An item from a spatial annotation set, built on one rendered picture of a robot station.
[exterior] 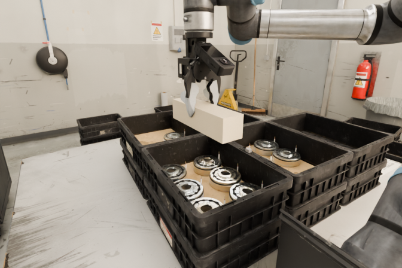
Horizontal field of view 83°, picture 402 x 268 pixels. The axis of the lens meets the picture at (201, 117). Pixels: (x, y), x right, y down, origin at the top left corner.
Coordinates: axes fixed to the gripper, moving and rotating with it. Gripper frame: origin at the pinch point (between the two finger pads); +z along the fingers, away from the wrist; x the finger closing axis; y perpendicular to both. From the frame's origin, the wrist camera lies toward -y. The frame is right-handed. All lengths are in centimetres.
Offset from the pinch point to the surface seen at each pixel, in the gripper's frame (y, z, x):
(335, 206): -19, 37, -43
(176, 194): -6.8, 16.8, 12.6
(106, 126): 166, 53, -5
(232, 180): -2.0, 23.6, -9.7
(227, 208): -17.6, 16.7, 5.8
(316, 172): -19.4, 17.6, -25.8
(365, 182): -21, 34, -62
